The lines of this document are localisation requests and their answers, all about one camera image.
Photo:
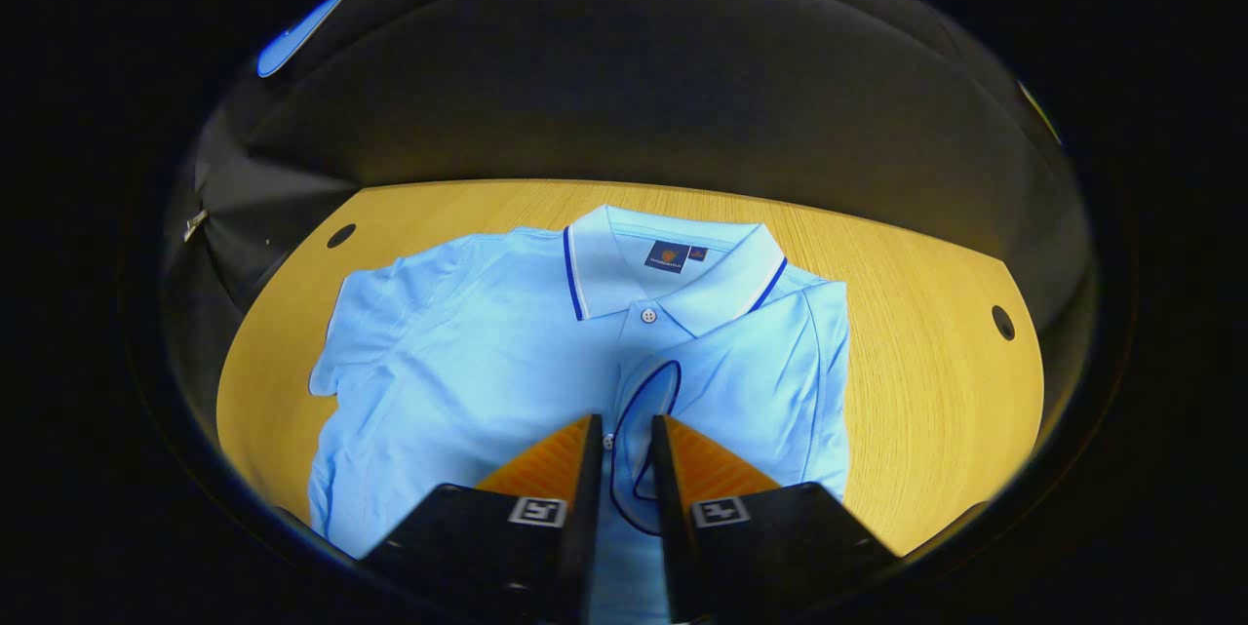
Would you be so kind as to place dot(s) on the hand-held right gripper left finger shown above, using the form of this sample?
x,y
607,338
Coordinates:
x,y
581,527

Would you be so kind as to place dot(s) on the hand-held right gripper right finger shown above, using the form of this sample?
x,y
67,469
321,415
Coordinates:
x,y
671,527

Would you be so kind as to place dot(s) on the light blue polo T-shirt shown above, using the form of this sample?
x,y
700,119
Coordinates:
x,y
458,381

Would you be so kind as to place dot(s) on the black backdrop cloth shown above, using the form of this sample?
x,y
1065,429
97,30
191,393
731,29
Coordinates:
x,y
624,69

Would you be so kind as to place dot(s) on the small white clip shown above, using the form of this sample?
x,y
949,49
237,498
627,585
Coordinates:
x,y
195,225

